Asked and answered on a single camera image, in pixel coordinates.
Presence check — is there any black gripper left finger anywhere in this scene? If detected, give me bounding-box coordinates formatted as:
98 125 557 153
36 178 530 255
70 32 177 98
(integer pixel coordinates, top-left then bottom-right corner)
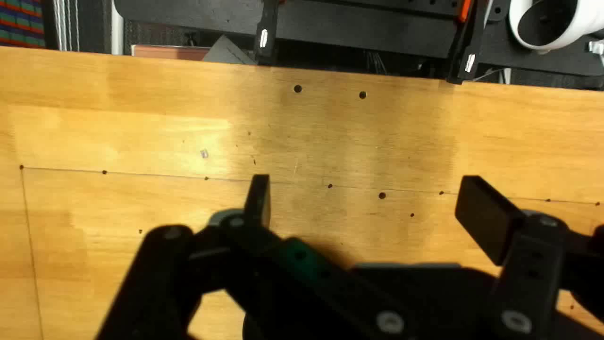
93 174 404 340

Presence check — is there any black clamp with orange trigger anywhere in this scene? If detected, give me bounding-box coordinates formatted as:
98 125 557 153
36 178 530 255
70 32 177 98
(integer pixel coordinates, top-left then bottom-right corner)
445 0 495 85

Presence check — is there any black clamp with white label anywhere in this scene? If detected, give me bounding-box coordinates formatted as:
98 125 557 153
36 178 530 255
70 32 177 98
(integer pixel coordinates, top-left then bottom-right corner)
253 0 283 66

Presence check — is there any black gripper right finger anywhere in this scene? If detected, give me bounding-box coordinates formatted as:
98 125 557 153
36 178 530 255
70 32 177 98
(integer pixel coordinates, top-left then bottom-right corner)
453 174 604 340

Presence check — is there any black equipment frame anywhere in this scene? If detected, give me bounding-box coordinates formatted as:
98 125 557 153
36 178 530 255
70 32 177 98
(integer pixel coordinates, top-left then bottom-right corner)
111 0 604 81

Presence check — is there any multicoloured woven cloth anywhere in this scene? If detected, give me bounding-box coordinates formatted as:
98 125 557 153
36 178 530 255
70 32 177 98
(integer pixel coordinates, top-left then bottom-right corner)
0 0 49 49

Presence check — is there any white round tube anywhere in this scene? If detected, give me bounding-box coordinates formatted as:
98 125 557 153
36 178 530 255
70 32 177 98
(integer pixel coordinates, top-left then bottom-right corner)
506 0 604 53

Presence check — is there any small green cube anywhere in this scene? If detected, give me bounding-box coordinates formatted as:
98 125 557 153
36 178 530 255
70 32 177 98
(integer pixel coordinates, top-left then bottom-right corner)
276 236 321 276

